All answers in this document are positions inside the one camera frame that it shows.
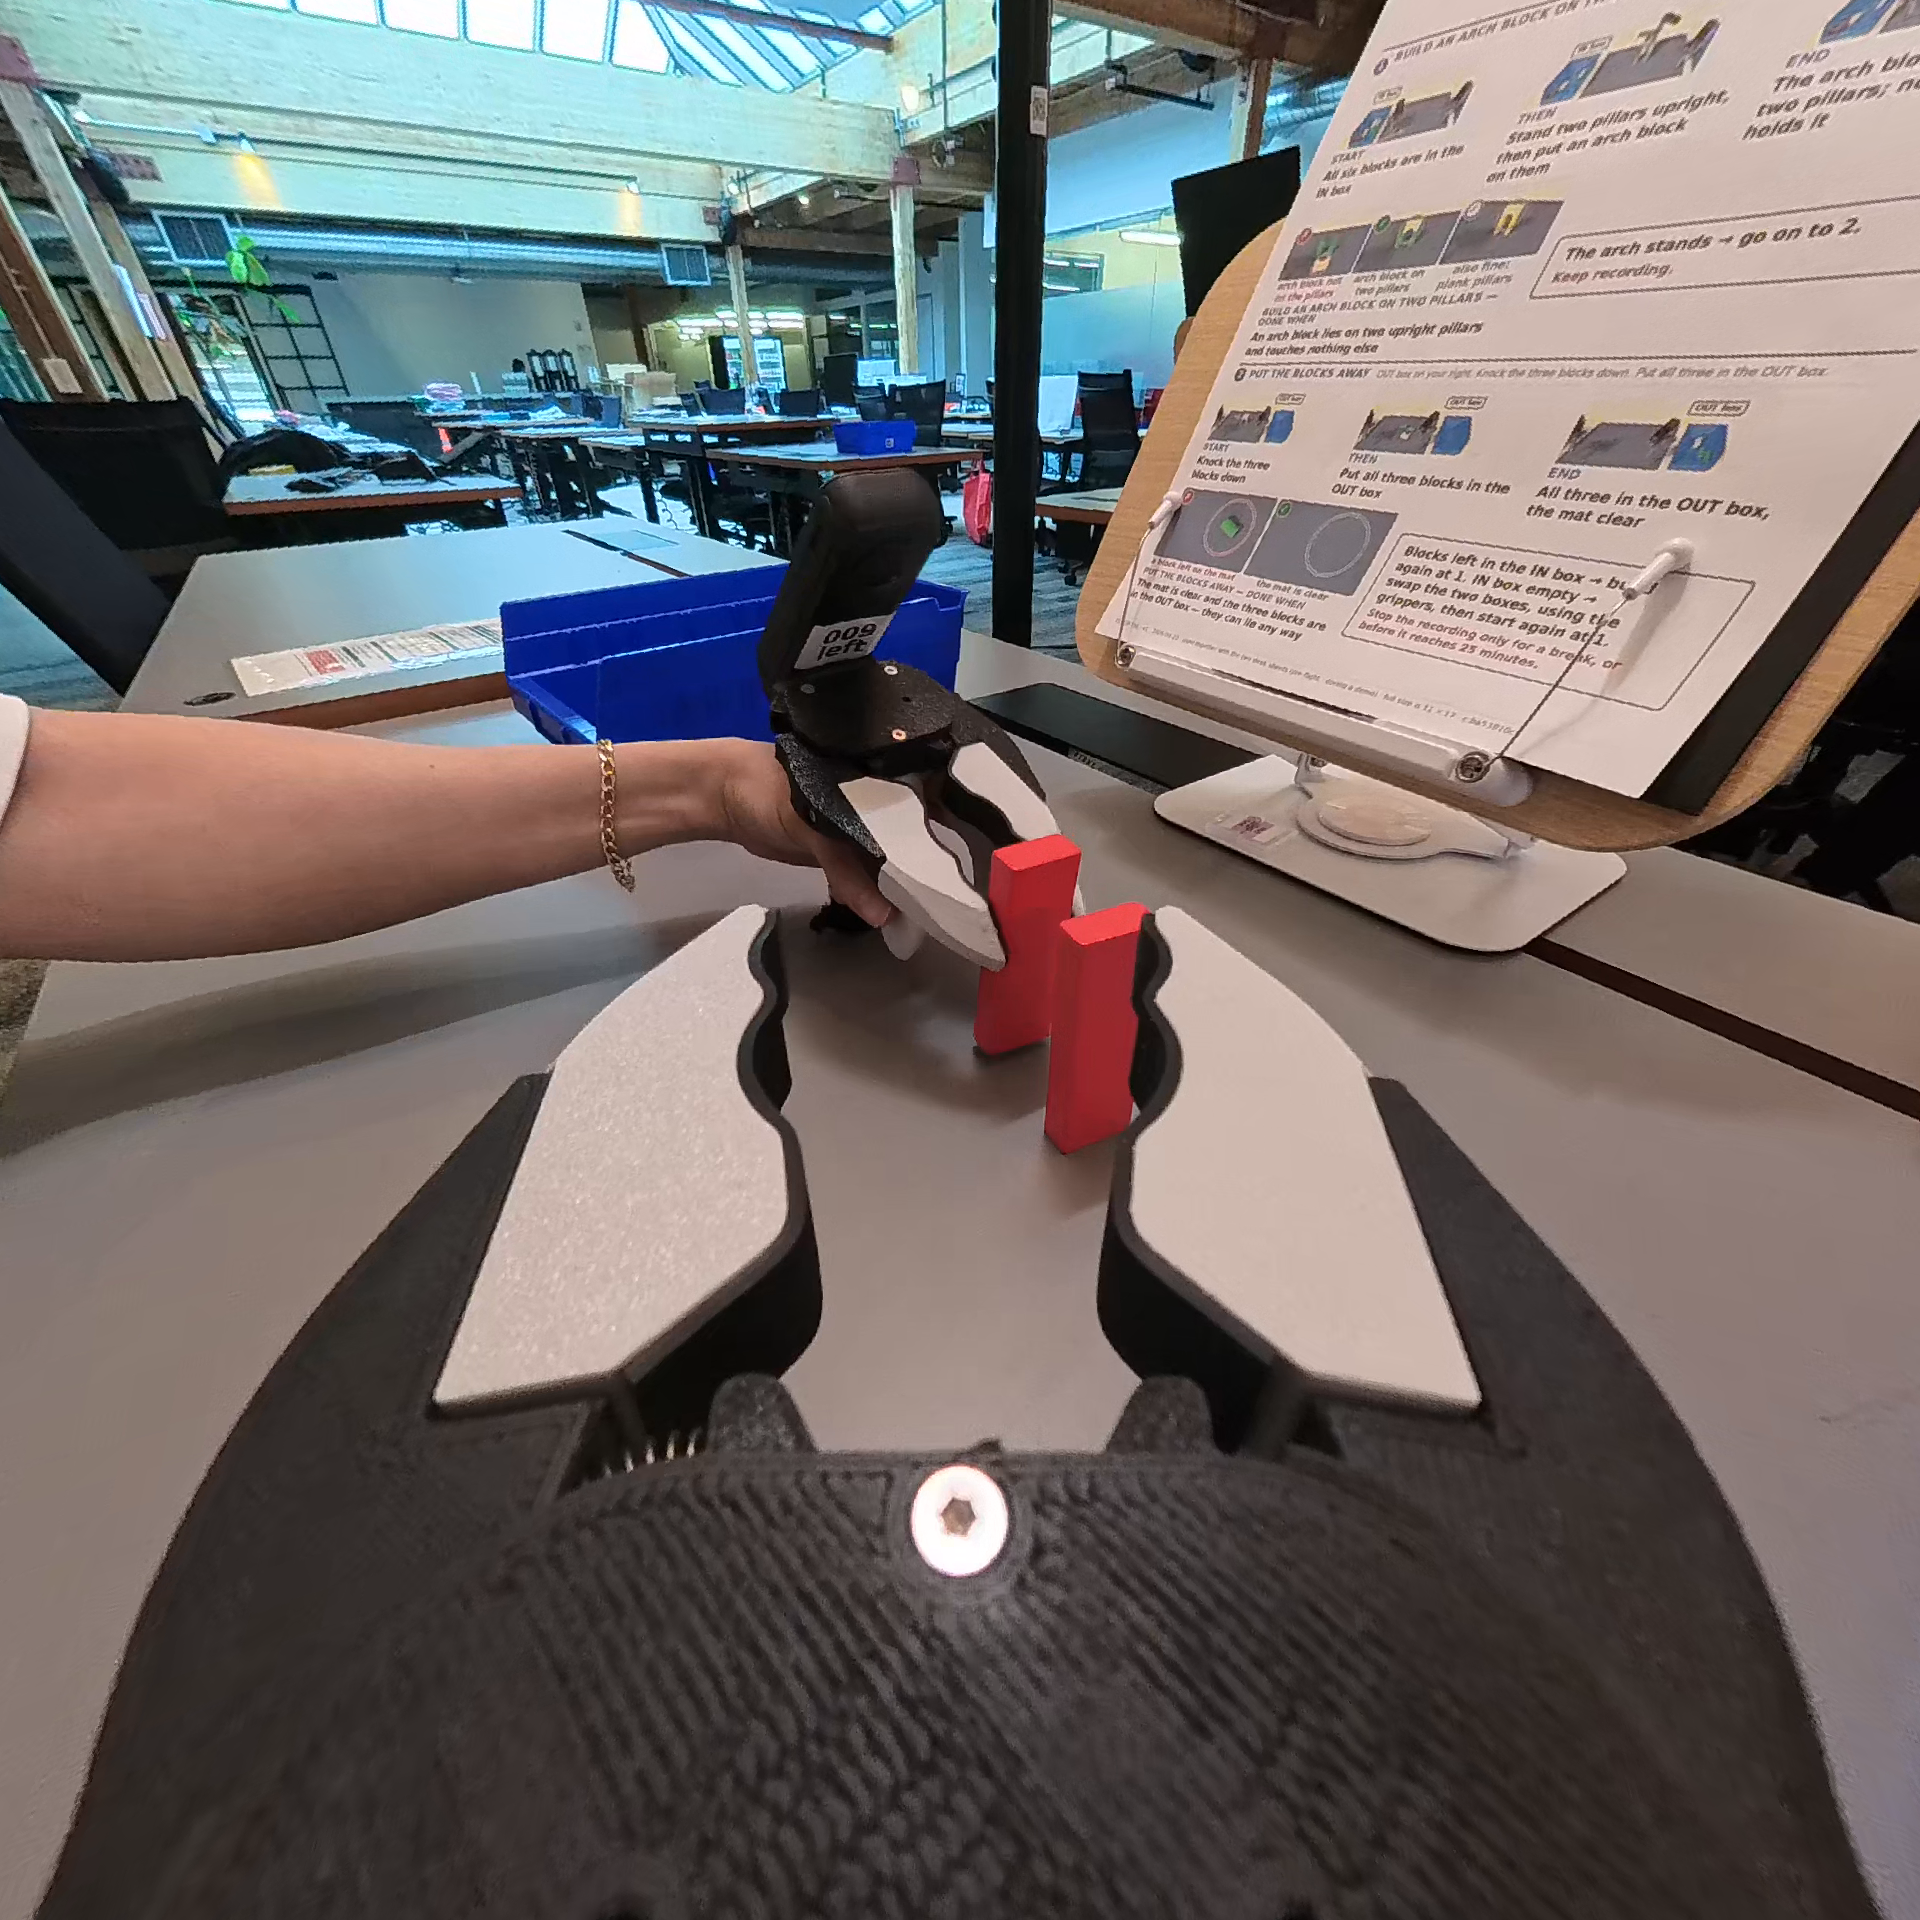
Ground wood-edged grey desk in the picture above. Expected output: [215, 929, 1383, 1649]
[120, 515, 782, 730]

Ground black monitor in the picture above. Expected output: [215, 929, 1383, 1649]
[1171, 144, 1306, 320]

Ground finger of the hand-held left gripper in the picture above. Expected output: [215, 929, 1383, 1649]
[837, 767, 1010, 970]
[923, 738, 1066, 889]

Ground person's left hand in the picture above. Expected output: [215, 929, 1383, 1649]
[713, 735, 905, 935]

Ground black pillar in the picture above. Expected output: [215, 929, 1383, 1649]
[991, 0, 1056, 649]

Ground instruction sheet on wooden stand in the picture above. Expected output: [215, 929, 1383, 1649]
[1074, 0, 1920, 954]

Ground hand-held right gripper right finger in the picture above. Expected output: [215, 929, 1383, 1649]
[1097, 902, 1483, 1449]

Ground red plank block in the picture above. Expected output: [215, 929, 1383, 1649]
[1043, 902, 1152, 1157]
[973, 833, 1087, 1058]

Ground printed instruction sheet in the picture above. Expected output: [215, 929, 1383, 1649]
[1096, 0, 1920, 800]

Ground person's left forearm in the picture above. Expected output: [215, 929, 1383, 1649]
[0, 693, 730, 963]

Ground label sheet in plastic sleeve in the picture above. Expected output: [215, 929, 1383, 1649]
[229, 619, 507, 697]

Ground black partition panel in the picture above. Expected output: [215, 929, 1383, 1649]
[0, 397, 242, 694]

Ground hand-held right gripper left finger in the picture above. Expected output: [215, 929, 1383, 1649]
[433, 902, 825, 1419]

